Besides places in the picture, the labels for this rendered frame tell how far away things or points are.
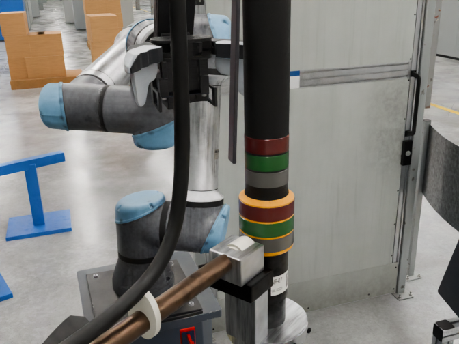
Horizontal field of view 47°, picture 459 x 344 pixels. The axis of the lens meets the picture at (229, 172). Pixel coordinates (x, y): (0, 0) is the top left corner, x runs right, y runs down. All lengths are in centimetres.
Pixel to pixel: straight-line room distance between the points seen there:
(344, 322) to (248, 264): 255
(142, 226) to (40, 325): 193
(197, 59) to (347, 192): 215
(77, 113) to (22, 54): 883
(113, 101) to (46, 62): 885
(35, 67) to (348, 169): 764
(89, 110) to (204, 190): 43
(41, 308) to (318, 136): 181
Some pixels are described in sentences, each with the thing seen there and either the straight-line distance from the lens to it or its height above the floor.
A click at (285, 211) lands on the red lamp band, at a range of 40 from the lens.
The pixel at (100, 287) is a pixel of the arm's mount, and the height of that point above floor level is 102.
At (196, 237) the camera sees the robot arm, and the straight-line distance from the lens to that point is 118.
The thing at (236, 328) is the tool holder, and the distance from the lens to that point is 43.
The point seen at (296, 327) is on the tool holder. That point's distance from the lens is 45.
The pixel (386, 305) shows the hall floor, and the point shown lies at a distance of 310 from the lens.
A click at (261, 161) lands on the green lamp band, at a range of 38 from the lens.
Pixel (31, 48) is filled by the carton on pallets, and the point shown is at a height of 66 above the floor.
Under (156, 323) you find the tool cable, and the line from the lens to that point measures 32.
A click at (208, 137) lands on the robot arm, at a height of 139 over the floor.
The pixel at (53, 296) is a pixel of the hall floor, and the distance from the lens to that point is 329.
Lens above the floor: 173
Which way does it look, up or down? 21 degrees down
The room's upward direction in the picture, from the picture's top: 2 degrees counter-clockwise
